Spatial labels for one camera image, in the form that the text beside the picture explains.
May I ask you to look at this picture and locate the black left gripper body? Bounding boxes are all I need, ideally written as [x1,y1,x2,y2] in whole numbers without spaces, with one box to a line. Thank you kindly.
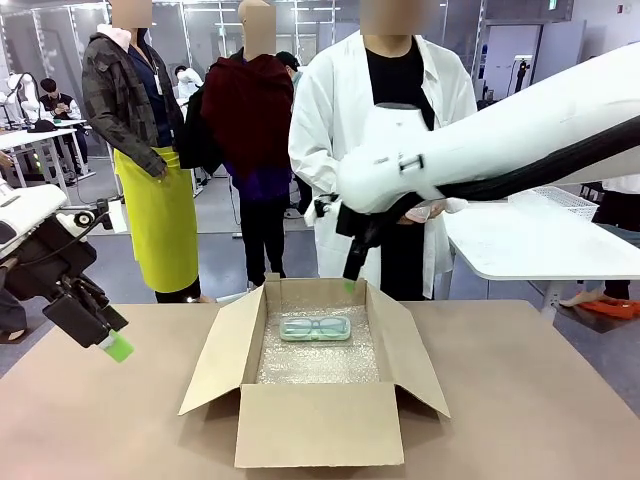
[3,224,98,301]

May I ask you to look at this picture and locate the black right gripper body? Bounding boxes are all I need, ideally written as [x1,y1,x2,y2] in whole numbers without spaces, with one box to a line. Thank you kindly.
[335,192,426,247]

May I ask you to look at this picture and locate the person's right forearm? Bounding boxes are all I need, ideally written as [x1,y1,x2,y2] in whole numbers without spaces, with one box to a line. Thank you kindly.
[288,149,347,202]

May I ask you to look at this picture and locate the person's left forearm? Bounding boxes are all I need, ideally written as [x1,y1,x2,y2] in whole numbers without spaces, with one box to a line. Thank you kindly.
[438,196,471,215]

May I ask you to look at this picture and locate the mint green glasses case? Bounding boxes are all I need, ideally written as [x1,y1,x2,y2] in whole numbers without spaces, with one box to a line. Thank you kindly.
[278,314,352,343]

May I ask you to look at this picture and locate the person's left hand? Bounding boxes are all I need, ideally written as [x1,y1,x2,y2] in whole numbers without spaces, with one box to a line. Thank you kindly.
[404,200,445,225]

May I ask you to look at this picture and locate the person in dark trousers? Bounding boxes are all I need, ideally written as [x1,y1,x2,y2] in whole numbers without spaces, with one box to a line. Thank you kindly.
[0,149,29,344]

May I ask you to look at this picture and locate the dark-framed eyeglasses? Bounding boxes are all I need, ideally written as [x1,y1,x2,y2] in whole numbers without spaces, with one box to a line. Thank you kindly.
[285,317,346,337]

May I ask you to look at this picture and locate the mannequin with yellow apron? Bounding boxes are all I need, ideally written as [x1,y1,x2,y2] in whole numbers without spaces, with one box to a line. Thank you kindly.
[81,0,202,305]

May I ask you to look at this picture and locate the bubble wrap sheet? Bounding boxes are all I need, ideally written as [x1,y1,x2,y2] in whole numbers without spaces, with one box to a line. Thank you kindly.
[255,287,382,386]

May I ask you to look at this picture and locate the white work table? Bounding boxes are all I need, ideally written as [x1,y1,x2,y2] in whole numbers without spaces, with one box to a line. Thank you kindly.
[0,118,97,201]

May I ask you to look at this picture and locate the person in white coat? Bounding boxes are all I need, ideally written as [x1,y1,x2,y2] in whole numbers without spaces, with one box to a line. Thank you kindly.
[288,0,479,302]

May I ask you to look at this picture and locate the seated person with phone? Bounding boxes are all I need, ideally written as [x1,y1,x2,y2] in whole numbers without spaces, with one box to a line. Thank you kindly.
[38,77,90,177]

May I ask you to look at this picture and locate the white side table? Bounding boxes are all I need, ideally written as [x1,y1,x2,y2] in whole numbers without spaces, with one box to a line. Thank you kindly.
[442,198,640,314]

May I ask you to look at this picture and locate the mannequin with red shawl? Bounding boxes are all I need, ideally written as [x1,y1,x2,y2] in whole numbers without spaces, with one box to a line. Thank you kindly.
[178,0,296,291]

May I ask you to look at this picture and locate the open brown cardboard box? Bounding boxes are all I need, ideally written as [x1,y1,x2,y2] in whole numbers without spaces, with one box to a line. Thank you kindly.
[178,273,451,470]

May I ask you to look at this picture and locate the person with black cap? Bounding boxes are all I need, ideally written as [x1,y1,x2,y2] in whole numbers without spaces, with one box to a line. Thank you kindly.
[274,50,304,96]

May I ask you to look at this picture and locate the white plastic basket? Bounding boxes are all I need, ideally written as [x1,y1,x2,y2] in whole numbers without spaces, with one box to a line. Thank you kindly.
[507,185,600,224]

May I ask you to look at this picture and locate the black tripod stand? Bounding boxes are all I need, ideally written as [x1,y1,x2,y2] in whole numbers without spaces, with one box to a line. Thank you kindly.
[513,57,532,95]

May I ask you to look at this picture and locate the orange cloth on floor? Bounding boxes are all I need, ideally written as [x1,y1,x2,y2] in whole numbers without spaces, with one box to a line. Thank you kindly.
[559,293,640,321]

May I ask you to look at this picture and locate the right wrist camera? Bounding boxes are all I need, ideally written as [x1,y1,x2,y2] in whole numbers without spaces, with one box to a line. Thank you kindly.
[313,193,340,219]

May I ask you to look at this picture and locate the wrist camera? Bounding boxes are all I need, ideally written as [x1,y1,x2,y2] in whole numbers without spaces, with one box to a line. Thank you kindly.
[313,193,340,219]
[54,198,115,232]

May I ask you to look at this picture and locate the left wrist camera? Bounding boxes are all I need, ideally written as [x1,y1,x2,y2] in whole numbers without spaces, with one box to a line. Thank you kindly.
[54,198,115,232]

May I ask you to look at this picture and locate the black corrugated cable sleeve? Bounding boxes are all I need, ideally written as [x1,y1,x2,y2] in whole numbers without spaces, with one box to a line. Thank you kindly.
[399,117,640,221]

